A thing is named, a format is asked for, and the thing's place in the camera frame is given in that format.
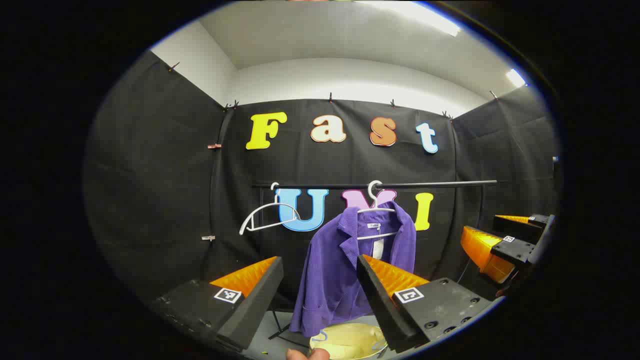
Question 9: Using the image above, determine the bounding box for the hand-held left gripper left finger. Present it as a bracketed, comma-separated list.
[150, 256, 285, 352]

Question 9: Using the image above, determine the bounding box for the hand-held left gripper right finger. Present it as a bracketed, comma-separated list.
[356, 253, 497, 354]

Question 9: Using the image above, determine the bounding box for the cream laundry hamper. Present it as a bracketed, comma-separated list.
[309, 322, 390, 360]

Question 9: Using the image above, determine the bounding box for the purple corduroy jacket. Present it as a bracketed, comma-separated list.
[289, 201, 417, 338]

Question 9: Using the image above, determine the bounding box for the white hanger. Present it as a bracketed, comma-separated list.
[239, 182, 302, 236]
[356, 180, 403, 241]

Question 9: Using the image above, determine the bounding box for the black clothes rack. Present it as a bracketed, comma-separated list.
[252, 180, 499, 347]

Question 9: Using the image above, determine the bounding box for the black backdrop cloth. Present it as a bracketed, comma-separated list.
[82, 50, 561, 321]

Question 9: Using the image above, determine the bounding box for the row of black backdrop clips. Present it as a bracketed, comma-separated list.
[167, 61, 500, 123]

